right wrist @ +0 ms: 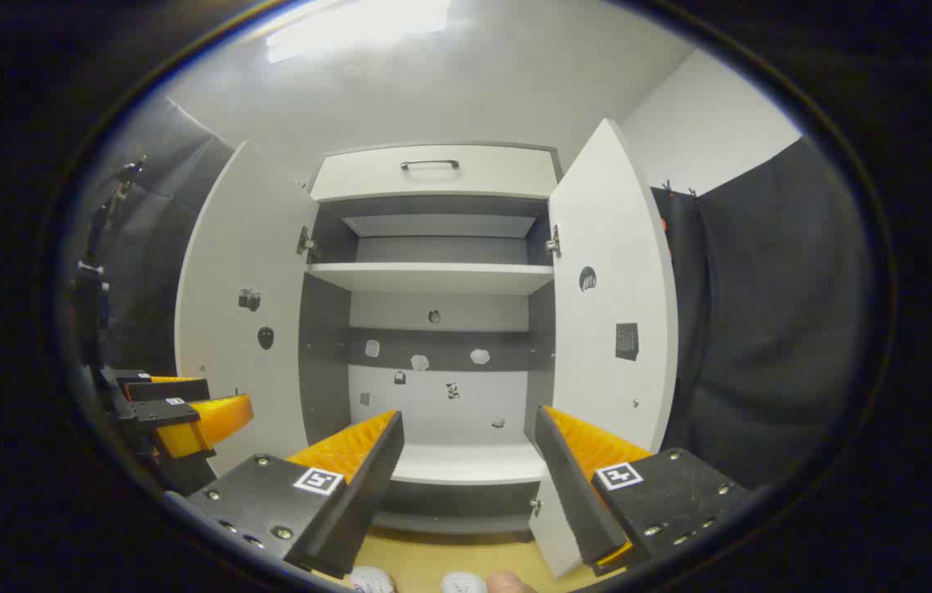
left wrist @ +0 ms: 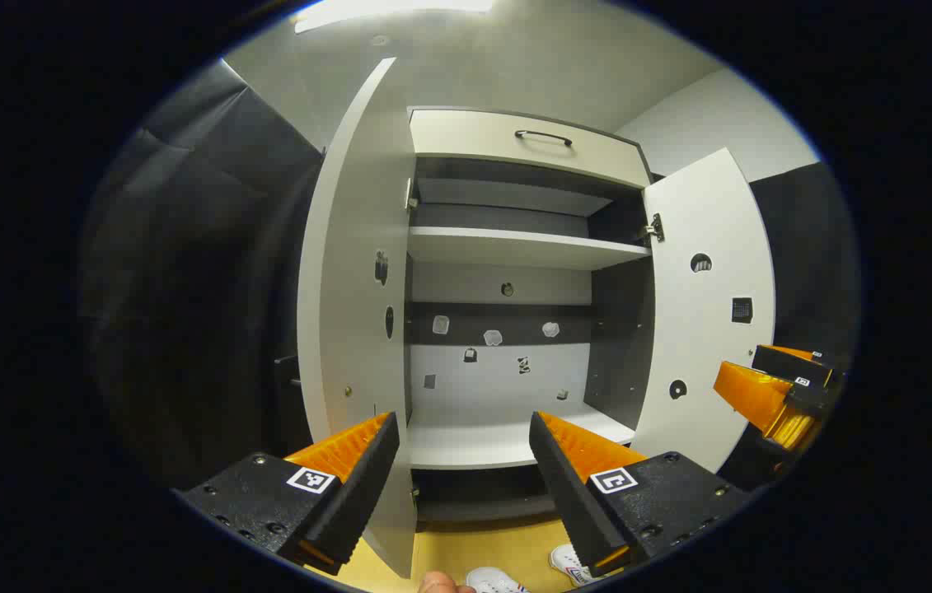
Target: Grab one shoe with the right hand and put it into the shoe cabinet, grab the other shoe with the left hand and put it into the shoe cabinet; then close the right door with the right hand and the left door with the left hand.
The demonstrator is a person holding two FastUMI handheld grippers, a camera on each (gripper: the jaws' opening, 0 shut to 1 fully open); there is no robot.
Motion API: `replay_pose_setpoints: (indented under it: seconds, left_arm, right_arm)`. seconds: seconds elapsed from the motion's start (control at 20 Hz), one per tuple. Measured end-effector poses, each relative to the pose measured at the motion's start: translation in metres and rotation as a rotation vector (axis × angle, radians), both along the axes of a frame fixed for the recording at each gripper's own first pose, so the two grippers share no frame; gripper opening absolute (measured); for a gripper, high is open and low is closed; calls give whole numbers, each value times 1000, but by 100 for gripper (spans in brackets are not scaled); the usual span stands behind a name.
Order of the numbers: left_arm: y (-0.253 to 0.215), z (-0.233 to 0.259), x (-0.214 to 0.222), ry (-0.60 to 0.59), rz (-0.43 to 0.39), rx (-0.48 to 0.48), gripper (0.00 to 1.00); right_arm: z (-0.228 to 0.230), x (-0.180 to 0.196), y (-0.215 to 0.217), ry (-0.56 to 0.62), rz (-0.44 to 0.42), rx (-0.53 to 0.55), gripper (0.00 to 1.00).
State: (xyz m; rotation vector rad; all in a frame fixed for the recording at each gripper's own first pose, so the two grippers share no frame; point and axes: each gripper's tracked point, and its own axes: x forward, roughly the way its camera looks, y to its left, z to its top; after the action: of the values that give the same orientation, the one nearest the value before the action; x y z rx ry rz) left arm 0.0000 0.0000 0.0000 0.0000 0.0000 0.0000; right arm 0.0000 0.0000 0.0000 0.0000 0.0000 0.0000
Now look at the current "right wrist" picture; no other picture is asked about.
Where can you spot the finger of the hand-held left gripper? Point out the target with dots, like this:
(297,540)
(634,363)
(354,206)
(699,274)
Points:
(214,420)
(173,389)

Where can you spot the white cabinet door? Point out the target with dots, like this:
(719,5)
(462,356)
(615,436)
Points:
(614,247)
(243,247)

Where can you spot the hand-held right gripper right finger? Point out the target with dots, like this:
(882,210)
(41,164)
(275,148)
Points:
(569,482)

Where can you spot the white canvas shoe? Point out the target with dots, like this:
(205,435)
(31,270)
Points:
(463,585)
(371,581)

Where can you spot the white cabinet drawer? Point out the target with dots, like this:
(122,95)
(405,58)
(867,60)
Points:
(498,175)

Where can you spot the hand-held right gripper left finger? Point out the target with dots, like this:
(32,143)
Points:
(375,473)

